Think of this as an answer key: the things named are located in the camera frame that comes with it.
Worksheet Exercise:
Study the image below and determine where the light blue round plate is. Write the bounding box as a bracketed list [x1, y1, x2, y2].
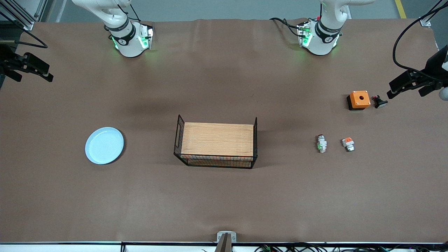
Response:
[85, 127, 125, 165]

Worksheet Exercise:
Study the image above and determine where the black push button head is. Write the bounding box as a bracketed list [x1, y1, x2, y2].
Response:
[372, 95, 389, 109]

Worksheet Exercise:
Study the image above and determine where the brown paper table cover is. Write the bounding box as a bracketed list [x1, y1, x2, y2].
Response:
[0, 17, 448, 244]

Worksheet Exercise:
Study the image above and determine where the wooden board lid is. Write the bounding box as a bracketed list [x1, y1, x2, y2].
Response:
[181, 122, 254, 157]

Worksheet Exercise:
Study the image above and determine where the tan support bar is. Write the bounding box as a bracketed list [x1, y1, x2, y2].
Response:
[214, 234, 233, 252]

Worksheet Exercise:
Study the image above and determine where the aluminium frame profile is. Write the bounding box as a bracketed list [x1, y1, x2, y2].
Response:
[420, 0, 448, 28]
[0, 0, 48, 32]

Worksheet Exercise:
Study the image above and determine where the orange button enclosure box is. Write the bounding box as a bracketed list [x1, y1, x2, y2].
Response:
[346, 91, 371, 111]

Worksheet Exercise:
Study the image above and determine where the black left arm base cable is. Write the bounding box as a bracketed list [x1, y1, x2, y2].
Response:
[269, 17, 302, 36]

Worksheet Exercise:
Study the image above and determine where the white table edge rail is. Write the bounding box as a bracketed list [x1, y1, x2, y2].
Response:
[0, 241, 448, 252]

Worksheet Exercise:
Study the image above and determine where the black cable bundle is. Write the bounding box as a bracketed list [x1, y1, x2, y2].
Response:
[254, 243, 431, 252]

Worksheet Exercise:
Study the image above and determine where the black wire basket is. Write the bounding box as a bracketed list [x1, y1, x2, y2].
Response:
[174, 114, 258, 169]

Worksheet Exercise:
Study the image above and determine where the grey metal bracket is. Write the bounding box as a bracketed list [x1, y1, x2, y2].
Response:
[217, 231, 237, 244]

